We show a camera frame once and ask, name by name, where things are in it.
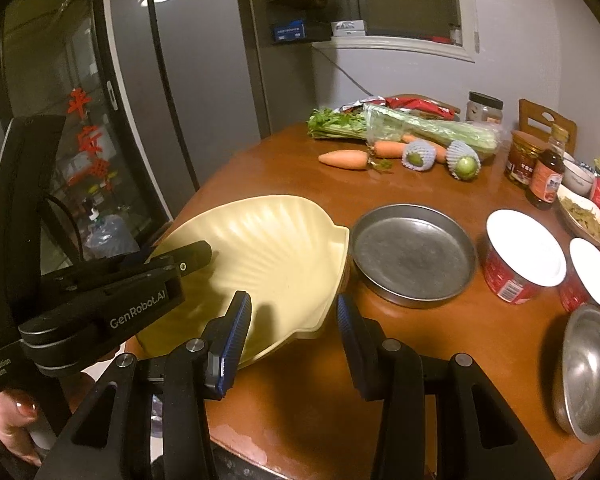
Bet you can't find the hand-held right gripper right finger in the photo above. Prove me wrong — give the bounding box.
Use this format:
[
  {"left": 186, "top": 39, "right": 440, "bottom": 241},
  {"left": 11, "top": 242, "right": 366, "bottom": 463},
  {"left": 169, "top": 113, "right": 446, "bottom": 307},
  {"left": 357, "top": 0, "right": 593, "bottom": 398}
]
[{"left": 336, "top": 294, "right": 556, "bottom": 480}]

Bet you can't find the stainless steel bowl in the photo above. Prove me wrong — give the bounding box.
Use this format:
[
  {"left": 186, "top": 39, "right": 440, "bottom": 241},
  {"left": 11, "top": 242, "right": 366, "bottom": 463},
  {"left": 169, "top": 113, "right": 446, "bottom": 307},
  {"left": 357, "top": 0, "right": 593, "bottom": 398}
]
[{"left": 552, "top": 304, "right": 600, "bottom": 445}]

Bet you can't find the dark sauce bottle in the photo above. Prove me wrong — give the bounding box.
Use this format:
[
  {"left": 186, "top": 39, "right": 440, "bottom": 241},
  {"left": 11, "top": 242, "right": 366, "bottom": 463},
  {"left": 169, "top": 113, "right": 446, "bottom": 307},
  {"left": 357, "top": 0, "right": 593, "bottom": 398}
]
[{"left": 526, "top": 124, "right": 570, "bottom": 210}]

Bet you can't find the red snack packet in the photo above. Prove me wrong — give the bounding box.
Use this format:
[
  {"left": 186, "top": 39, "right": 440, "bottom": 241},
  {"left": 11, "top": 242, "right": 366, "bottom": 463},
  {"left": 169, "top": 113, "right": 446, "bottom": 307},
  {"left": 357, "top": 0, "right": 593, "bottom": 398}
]
[{"left": 336, "top": 95, "right": 461, "bottom": 121}]

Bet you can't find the yellow shell-shaped plate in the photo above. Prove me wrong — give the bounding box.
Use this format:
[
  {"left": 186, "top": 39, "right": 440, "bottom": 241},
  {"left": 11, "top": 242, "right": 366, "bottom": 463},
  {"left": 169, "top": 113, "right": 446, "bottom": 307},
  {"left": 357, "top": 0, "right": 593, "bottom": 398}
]
[{"left": 135, "top": 194, "right": 351, "bottom": 371}]

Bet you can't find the white box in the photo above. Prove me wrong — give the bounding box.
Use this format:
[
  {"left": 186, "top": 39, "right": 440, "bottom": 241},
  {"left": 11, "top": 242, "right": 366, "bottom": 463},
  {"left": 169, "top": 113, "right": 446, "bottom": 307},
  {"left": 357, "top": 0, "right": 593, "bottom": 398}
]
[{"left": 331, "top": 20, "right": 367, "bottom": 37}]

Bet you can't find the wooden chair with cutout back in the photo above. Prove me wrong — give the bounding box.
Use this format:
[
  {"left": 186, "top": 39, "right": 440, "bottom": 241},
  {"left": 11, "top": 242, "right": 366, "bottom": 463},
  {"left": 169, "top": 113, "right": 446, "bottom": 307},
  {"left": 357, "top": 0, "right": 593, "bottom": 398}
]
[{"left": 518, "top": 99, "right": 577, "bottom": 153}]

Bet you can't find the white plate of green beans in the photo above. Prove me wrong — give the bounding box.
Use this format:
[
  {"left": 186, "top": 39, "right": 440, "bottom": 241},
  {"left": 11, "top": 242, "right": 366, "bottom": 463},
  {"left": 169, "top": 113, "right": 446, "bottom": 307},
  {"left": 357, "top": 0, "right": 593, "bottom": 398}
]
[{"left": 556, "top": 185, "right": 600, "bottom": 250}]

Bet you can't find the chili sauce jar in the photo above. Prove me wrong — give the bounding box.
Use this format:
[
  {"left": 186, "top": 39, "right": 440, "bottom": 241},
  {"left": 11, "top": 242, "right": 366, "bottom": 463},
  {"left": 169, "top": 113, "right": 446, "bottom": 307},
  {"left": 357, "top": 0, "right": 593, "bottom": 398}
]
[{"left": 505, "top": 130, "right": 546, "bottom": 188}]

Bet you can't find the blue box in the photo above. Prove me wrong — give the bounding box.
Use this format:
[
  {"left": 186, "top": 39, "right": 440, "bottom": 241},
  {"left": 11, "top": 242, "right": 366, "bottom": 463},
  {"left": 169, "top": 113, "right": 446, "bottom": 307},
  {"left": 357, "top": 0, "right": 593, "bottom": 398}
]
[{"left": 271, "top": 20, "right": 308, "bottom": 43}]

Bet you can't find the black-framed glass door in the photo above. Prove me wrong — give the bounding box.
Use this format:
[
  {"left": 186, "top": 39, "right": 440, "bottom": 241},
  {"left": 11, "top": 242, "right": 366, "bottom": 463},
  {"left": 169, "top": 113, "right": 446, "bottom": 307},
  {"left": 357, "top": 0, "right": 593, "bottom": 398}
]
[{"left": 0, "top": 0, "right": 173, "bottom": 311}]

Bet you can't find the round metal plate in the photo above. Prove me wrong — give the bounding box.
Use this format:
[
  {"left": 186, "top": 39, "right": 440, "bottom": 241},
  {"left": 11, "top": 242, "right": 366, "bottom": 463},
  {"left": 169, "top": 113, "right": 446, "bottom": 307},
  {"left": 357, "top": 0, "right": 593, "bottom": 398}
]
[{"left": 349, "top": 204, "right": 477, "bottom": 309}]

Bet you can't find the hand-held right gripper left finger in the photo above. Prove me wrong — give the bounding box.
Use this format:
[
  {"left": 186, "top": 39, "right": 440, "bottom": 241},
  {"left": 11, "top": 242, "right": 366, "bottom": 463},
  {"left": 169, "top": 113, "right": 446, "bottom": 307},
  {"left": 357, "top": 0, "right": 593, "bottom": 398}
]
[{"left": 34, "top": 290, "right": 253, "bottom": 480}]

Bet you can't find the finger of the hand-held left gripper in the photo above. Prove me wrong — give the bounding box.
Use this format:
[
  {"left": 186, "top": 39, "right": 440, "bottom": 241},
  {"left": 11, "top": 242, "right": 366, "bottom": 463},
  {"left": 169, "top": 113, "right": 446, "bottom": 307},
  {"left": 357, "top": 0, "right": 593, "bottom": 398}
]
[{"left": 142, "top": 240, "right": 213, "bottom": 274}]

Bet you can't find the clear water jug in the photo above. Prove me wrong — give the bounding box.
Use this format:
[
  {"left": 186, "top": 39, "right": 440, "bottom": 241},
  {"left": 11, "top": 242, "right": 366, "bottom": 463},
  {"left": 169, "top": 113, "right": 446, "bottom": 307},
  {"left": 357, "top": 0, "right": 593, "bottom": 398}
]
[{"left": 82, "top": 197, "right": 141, "bottom": 261}]

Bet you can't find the black cable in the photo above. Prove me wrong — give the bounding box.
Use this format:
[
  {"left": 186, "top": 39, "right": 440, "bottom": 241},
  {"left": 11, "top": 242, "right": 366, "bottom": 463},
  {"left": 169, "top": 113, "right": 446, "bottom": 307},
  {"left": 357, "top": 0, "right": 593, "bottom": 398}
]
[{"left": 320, "top": 50, "right": 376, "bottom": 100}]

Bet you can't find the person's left hand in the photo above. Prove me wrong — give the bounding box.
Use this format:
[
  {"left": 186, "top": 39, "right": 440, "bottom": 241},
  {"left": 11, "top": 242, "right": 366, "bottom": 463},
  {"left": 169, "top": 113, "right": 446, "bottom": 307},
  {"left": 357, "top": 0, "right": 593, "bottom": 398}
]
[{"left": 0, "top": 389, "right": 43, "bottom": 466}]

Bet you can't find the green fruit in foam net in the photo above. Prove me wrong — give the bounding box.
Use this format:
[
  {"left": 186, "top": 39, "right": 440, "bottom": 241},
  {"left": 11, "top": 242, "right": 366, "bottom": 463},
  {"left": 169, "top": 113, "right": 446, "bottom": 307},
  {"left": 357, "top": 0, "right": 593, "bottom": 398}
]
[
  {"left": 401, "top": 141, "right": 436, "bottom": 171},
  {"left": 447, "top": 141, "right": 481, "bottom": 181}
]

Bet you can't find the celery in plastic bag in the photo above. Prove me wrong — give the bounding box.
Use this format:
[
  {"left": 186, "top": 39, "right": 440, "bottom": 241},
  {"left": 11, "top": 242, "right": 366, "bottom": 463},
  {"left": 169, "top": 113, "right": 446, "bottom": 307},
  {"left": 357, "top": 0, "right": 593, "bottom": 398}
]
[{"left": 307, "top": 102, "right": 503, "bottom": 161}]

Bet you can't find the white ceramic bowl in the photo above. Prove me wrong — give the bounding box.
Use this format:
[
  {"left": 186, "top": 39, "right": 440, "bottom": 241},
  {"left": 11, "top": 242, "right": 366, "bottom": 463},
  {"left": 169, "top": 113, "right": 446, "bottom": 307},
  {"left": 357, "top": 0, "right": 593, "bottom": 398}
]
[{"left": 562, "top": 160, "right": 595, "bottom": 197}]

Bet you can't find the grey refrigerator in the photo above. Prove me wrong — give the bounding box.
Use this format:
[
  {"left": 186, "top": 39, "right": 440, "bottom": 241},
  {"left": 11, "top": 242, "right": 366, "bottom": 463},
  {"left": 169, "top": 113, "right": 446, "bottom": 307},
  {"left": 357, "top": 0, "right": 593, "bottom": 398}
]
[{"left": 109, "top": 0, "right": 271, "bottom": 201}]

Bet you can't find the glass jar with black lid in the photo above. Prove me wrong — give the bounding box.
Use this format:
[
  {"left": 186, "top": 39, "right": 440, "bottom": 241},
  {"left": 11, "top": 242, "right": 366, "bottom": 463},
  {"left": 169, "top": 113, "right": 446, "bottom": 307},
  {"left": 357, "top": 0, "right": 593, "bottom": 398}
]
[{"left": 466, "top": 91, "right": 504, "bottom": 124}]

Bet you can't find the red paper bowl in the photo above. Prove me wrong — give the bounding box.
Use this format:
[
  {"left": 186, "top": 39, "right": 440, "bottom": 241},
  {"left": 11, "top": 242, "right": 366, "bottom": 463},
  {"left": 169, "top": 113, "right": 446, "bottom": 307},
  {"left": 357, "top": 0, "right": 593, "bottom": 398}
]
[
  {"left": 482, "top": 209, "right": 567, "bottom": 306},
  {"left": 559, "top": 237, "right": 600, "bottom": 313}
]

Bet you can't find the carrot with green top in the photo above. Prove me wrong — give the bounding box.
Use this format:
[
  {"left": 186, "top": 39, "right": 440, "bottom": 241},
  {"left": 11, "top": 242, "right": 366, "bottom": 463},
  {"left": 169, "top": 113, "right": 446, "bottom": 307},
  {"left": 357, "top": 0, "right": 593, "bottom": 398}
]
[{"left": 318, "top": 150, "right": 393, "bottom": 173}]

